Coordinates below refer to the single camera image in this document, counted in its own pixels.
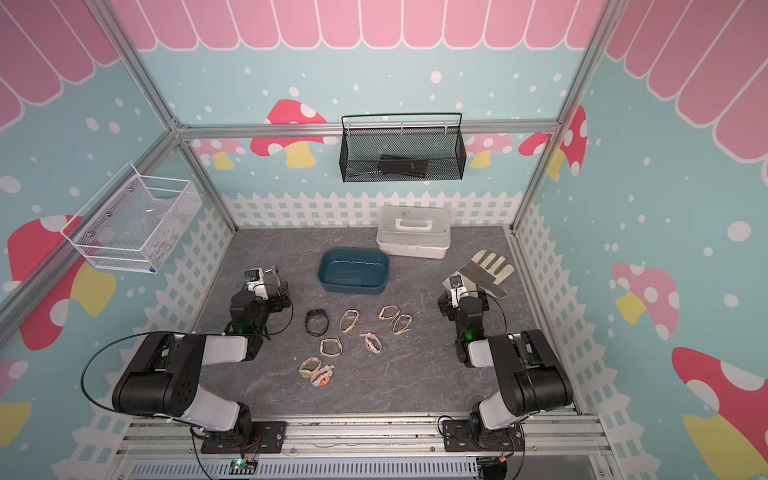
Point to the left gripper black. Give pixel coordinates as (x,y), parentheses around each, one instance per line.
(274,295)

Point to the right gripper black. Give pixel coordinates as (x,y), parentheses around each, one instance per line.
(466,297)

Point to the black watch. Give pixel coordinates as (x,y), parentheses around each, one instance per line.
(316,322)

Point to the beige watch pair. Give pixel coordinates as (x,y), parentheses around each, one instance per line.
(401,324)
(389,313)

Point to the pink white watch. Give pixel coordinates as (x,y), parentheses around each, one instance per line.
(372,342)

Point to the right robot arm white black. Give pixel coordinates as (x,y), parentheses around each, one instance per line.
(529,375)

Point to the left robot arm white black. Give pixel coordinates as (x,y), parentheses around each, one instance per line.
(162,380)

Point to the teal plastic storage box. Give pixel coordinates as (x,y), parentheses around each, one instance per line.
(354,271)

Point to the grey work glove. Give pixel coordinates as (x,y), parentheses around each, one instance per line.
(486,270)

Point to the black item inside mesh basket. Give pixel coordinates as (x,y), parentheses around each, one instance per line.
(402,166)

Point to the green circuit board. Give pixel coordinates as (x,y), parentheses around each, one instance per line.
(242,467)

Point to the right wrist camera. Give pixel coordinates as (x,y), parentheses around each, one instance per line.
(457,289)

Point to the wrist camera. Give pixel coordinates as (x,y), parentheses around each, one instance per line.
(457,289)
(262,281)

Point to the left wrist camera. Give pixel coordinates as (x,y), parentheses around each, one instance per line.
(262,281)

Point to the white plastic toolbox with handle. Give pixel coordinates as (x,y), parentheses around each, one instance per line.
(421,232)

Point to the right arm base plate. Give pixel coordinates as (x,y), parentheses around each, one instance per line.
(465,436)

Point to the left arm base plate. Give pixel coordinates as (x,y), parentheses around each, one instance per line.
(256,438)

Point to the white wire mesh basket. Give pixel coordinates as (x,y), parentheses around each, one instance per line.
(134,222)

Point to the grey slotted cable duct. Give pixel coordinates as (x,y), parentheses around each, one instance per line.
(313,468)

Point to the black wire mesh basket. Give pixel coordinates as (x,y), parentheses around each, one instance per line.
(435,137)

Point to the aluminium rail frame front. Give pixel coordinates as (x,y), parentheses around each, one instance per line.
(561,432)

